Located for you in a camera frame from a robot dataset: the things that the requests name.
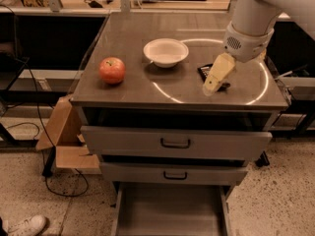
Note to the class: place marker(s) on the white sneaker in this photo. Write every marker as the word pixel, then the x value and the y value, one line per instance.
pixel 31 226

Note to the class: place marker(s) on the low metal shelf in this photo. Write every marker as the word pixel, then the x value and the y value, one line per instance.
pixel 42 86

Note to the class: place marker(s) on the white bowl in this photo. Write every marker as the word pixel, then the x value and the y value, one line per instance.
pixel 165 52

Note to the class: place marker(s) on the red apple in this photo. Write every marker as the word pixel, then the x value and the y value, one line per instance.
pixel 112 70

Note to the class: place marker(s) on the brown cardboard box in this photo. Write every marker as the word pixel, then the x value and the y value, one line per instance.
pixel 63 132

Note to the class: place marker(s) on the middle grey drawer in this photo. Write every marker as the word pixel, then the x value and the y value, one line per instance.
pixel 172 174

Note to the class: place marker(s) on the black cabinet caster wheel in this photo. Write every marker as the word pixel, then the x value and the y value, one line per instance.
pixel 263 160

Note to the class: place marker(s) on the open bottom drawer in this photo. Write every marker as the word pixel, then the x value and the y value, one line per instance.
pixel 170 210

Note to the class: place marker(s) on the black rxbar chocolate wrapper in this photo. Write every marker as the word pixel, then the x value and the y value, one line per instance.
pixel 204 72

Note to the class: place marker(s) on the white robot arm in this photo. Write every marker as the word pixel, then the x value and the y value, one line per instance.
pixel 250 30

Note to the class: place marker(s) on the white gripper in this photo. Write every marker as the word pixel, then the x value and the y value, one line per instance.
pixel 248 46

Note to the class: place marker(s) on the top grey drawer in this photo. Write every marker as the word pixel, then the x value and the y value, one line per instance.
pixel 169 143

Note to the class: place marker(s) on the grey drawer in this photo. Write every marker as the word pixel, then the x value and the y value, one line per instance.
pixel 169 143
pixel 172 174

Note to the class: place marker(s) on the grey drawer cabinet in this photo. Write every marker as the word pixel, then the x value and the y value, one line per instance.
pixel 172 98

